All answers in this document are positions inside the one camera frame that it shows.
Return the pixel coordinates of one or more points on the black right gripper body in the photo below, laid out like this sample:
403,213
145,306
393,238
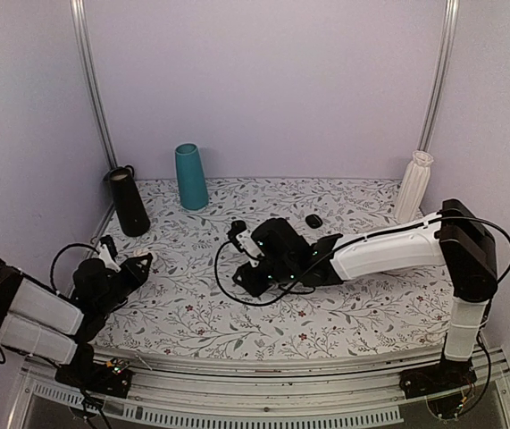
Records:
281,273

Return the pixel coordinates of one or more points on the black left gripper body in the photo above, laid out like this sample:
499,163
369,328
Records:
109,301

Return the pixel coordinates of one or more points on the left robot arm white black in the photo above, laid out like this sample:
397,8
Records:
42,323

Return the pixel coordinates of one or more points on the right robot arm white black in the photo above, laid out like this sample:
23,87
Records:
451,237

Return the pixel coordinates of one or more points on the black earbud case right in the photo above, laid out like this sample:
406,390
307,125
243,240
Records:
313,221

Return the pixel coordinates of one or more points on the teal tapered vase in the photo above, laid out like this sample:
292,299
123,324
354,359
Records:
190,177

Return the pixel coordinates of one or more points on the white ribbed vase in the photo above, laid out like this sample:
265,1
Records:
413,186

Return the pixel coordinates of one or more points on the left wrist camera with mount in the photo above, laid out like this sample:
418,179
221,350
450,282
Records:
107,252

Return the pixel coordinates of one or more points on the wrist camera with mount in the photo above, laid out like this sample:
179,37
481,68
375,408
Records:
107,252
240,237

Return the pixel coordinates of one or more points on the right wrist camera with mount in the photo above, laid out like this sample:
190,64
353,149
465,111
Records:
240,237

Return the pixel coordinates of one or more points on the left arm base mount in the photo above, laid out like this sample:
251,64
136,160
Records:
111,378

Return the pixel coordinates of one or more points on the metal front rail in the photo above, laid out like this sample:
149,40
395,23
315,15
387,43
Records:
340,392

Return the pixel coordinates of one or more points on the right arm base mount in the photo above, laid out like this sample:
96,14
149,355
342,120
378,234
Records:
436,378

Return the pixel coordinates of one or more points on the left metal frame post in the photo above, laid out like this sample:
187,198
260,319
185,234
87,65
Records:
80,25

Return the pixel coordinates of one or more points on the metal frame post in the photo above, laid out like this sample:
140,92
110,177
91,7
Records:
80,25
445,50

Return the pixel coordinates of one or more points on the right metal frame post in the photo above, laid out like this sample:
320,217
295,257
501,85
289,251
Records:
445,50

